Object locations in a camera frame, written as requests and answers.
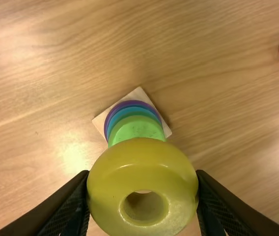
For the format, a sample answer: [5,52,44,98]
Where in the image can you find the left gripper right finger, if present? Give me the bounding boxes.
[195,169,279,236]

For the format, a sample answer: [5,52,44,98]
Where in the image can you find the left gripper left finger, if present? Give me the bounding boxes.
[0,169,91,236]

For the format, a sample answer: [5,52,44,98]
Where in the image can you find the yellow ring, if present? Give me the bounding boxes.
[86,137,200,236]

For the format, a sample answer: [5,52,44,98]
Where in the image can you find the wooden peg base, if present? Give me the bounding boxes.
[91,86,173,142]

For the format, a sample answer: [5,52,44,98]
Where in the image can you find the light green ring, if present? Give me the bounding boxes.
[108,115,168,148]

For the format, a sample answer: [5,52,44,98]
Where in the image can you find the dark green ring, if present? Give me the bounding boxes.
[108,110,164,135]

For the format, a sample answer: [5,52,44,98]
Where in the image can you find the light blue ring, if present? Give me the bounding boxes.
[106,105,164,138]

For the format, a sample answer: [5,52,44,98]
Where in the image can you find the dark blue ring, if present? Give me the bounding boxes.
[105,102,163,137]

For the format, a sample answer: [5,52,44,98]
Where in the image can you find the purple ring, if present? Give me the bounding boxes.
[104,99,163,136]

